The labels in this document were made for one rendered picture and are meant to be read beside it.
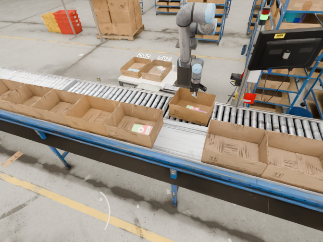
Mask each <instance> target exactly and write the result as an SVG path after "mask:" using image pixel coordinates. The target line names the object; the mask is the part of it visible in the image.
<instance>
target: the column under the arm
mask: <svg viewBox="0 0 323 242"><path fill-rule="evenodd" d="M179 58H180V57H179ZM179 58H178V60H177V79H176V81H175V82H174V84H173V86H176V87H182V88H187V89H190V86H191V83H190V82H191V79H192V68H187V67H180V66H179ZM191 58H192V59H196V56H195V55H191Z"/></svg>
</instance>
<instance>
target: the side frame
mask: <svg viewBox="0 0 323 242"><path fill-rule="evenodd" d="M0 120H3V121H7V122H10V123H14V124H17V125H21V126H24V127H27V128H31V129H34V130H38V131H41V132H45V133H49V134H52V135H55V136H59V137H62V138H66V139H69V140H73V141H76V142H80V143H83V144H86V145H90V146H94V147H97V148H101V149H104V150H108V151H111V152H114V153H117V154H121V155H124V156H128V157H132V158H136V159H139V160H143V161H145V162H149V163H152V164H156V165H159V166H163V167H166V168H170V169H174V170H177V171H180V172H184V173H187V174H191V175H194V176H198V177H201V178H205V179H208V180H211V181H215V182H219V183H222V184H226V185H229V186H233V187H236V188H239V189H243V190H246V191H250V192H253V193H257V194H261V195H264V196H267V197H271V198H274V199H278V200H281V201H285V202H288V203H291V204H295V205H298V206H302V207H306V208H309V209H313V210H316V211H319V212H323V197H320V196H316V195H313V194H309V193H305V192H301V191H297V190H294V189H290V188H286V187H283V186H279V185H275V184H272V183H268V182H264V181H260V180H256V179H253V178H249V177H245V176H242V175H238V174H234V173H230V172H227V171H223V170H220V169H215V168H211V167H208V166H204V165H201V164H197V163H193V162H189V161H186V160H182V159H178V158H175V157H170V156H167V155H163V154H159V153H156V152H152V151H148V150H145V149H141V148H137V147H134V146H130V145H125V144H122V143H118V142H115V141H111V140H107V139H104V138H100V137H96V136H92V135H89V134H85V133H81V132H77V131H73V130H70V129H66V128H63V127H59V126H55V125H51V124H48V123H44V122H40V121H36V120H32V119H29V118H25V117H21V116H18V115H14V114H10V113H7V112H3V111H0Z"/></svg>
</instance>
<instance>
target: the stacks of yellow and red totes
mask: <svg viewBox="0 0 323 242"><path fill-rule="evenodd" d="M76 11H77V10H67V12H68V14H69V17H70V20H71V22H72V25H73V28H74V30H75V33H76V35H77V34H79V33H80V32H82V31H83V29H82V26H81V22H80V20H79V19H80V18H78V14H77V12H76ZM41 17H42V18H43V19H42V20H43V21H44V22H45V23H44V24H45V25H46V27H47V29H48V30H49V32H59V33H62V34H65V35H74V33H73V30H72V28H71V25H70V23H69V20H68V17H67V15H66V12H65V10H59V11H56V12H48V13H46V14H43V15H41Z"/></svg>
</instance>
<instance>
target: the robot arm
mask: <svg viewBox="0 0 323 242"><path fill-rule="evenodd" d="M215 9H216V7H215V4H214V3H201V2H190V3H187V4H185V5H184V6H183V7H182V8H181V9H180V10H179V11H178V13H177V15H176V24H177V26H178V30H179V41H178V44H179V45H180V58H179V66H180V67H187V68H192V79H191V82H190V83H191V86H190V92H194V94H192V96H194V97H195V98H197V96H198V91H199V89H201V90H202V91H204V92H205V91H207V87H205V86H203V85H202V84H200V82H201V73H202V68H203V65H204V60H203V59H202V58H200V57H198V58H196V59H192V58H190V57H189V47H193V46H195V45H196V42H197V41H196V37H195V34H196V35H207V36H213V35H214V34H215V30H216V26H217V19H215V18H214V17H215Z"/></svg>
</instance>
